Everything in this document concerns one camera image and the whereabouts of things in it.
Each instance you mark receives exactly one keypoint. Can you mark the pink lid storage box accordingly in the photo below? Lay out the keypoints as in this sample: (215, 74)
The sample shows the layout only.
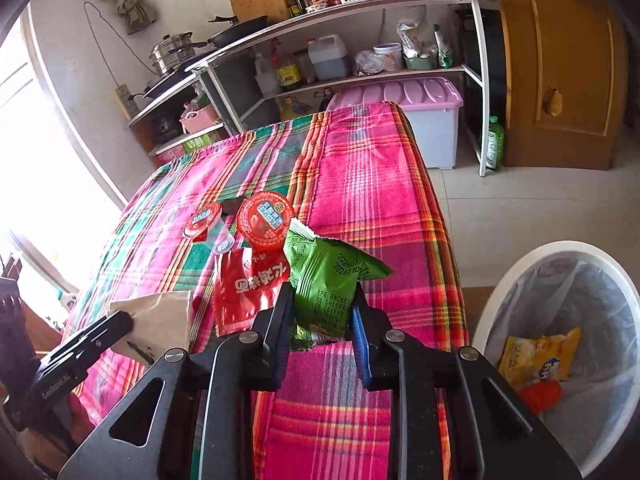
(431, 104)

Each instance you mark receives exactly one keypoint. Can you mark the white plastic food bag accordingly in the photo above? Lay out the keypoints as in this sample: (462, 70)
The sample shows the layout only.
(417, 37)

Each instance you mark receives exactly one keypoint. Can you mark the green snack bag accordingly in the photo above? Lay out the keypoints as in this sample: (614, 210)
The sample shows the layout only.
(324, 273)

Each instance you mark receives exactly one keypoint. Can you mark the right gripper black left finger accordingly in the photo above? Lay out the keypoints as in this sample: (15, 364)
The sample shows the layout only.
(189, 415)

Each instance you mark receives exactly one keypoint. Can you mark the red-cap soy sauce bottle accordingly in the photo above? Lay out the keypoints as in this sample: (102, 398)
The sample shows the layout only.
(285, 67)

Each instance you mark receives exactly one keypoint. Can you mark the yellow snack bag in bin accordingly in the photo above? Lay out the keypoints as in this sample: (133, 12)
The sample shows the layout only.
(527, 361)

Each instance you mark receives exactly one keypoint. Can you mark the person's left hand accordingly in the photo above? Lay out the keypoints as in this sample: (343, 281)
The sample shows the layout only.
(50, 453)

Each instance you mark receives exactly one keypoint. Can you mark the white lidded tub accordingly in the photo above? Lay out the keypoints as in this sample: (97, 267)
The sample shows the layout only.
(390, 55)

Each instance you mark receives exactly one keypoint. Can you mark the translucent trash bag liner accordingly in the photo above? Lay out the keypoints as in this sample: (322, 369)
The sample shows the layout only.
(552, 298)

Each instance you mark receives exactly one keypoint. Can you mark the white plastic oil jug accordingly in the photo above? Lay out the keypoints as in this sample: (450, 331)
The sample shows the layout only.
(329, 56)

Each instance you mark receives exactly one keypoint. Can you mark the red-lid jelly cup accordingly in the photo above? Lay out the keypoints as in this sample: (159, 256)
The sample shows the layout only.
(207, 228)
(263, 220)

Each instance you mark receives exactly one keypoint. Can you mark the brown wooden door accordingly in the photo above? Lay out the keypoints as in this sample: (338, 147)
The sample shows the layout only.
(566, 82)

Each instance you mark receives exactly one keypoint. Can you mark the white paper cup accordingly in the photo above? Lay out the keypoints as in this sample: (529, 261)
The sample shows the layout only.
(161, 322)

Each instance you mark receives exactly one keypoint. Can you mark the pink plaid tablecloth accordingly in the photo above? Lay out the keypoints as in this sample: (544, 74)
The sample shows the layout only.
(354, 174)

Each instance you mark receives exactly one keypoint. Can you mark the green detergent bottle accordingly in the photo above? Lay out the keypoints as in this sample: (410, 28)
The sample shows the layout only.
(495, 143)

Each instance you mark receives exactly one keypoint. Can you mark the black frying pan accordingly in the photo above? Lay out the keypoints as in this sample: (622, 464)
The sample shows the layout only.
(236, 30)

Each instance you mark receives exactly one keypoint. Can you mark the green bowl on shelf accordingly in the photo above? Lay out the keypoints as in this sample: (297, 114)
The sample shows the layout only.
(421, 62)

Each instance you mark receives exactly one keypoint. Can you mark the stainless steel steamer pot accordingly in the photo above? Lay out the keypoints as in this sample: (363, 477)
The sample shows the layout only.
(173, 50)

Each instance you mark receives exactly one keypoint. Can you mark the red snack wrapper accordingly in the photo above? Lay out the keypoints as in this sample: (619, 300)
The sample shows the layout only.
(246, 282)

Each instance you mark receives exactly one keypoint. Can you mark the pink woven basket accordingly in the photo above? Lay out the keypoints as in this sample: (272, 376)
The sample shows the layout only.
(195, 121)

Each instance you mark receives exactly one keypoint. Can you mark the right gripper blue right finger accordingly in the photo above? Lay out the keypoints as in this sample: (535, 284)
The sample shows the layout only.
(454, 402)

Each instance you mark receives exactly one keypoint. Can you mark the white trash bin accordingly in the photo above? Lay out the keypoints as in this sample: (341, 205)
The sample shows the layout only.
(601, 462)

